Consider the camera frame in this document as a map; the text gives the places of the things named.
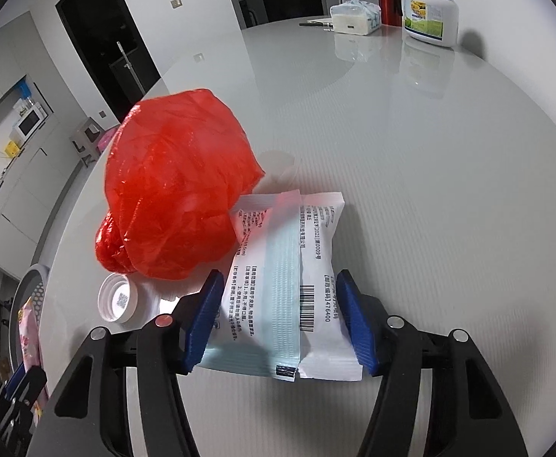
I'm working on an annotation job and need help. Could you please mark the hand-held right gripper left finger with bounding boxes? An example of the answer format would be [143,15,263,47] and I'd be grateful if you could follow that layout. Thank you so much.
[26,269,225,457]

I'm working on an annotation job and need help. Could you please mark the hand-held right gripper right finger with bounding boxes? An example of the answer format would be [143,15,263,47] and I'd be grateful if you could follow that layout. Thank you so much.
[337,269,529,457]

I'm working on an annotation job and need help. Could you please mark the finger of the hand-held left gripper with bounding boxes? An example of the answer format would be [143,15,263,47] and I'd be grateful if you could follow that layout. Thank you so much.
[15,366,48,431]
[0,361,30,439]

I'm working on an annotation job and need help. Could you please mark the pink printed packet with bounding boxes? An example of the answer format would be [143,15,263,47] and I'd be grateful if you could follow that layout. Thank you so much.
[18,295,50,420]

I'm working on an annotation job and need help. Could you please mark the white face mask packet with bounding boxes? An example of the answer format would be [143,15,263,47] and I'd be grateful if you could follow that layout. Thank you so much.
[197,189,364,382]

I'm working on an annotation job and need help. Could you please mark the grey perforated plastic basket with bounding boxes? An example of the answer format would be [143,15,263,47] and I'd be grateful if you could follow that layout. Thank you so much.
[8,264,50,372]

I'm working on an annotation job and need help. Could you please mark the white bottle cap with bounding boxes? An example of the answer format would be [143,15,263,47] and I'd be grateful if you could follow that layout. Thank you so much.
[98,273,141,325]

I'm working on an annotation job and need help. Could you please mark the red plastic bag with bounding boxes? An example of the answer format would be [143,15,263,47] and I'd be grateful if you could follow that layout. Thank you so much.
[94,88,265,281]

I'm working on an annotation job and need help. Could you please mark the clear plastic film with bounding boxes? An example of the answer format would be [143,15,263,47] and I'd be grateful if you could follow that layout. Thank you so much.
[254,150,302,196]

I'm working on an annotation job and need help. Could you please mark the white base cabinets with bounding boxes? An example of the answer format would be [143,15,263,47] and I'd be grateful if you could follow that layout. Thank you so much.
[0,124,93,272]

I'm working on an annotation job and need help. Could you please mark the grey plastic stool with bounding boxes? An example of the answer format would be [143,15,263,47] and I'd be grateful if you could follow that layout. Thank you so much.
[70,117,105,167]

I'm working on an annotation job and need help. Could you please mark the white microwave oven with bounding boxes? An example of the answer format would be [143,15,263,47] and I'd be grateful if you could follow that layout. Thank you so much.
[12,104,49,140]

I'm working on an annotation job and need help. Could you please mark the white tissue pack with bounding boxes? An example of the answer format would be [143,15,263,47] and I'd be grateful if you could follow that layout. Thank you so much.
[330,0,382,36]

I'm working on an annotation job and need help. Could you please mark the white jar with blue lid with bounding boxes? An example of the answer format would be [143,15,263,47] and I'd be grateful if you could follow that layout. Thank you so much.
[403,0,460,48]

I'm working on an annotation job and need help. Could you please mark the red thermos bottle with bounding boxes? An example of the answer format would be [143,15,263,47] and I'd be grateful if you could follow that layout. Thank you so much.
[378,0,403,27]

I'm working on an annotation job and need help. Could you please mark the white wall cabinets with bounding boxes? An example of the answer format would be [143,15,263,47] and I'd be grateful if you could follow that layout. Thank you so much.
[0,10,38,91]

